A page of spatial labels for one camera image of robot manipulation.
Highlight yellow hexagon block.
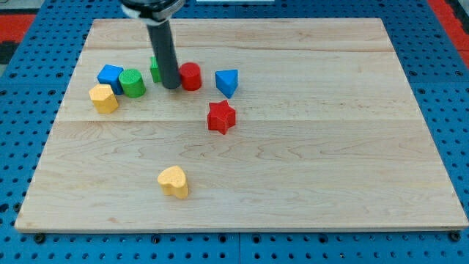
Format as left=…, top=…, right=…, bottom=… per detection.
left=89, top=84, right=119, bottom=114

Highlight red cylinder block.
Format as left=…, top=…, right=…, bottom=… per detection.
left=180, top=62, right=202, bottom=91

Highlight green cylinder block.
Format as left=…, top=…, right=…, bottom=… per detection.
left=118, top=68, right=146, bottom=98

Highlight black robot arm flange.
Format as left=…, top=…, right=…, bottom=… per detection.
left=120, top=0, right=185, bottom=23

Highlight wooden board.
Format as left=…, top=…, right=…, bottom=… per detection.
left=15, top=18, right=468, bottom=233

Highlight red star block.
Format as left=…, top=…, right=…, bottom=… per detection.
left=207, top=100, right=236, bottom=135

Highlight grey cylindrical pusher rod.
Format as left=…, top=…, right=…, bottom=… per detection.
left=147, top=20, right=181, bottom=89

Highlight blue triangle block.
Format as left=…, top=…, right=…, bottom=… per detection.
left=215, top=69, right=238, bottom=98

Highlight green block behind rod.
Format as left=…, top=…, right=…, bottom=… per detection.
left=149, top=56, right=161, bottom=83

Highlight yellow heart block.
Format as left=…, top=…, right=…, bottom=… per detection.
left=157, top=166, right=189, bottom=199

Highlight blue cube block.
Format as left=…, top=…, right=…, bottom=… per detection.
left=97, top=65, right=124, bottom=95

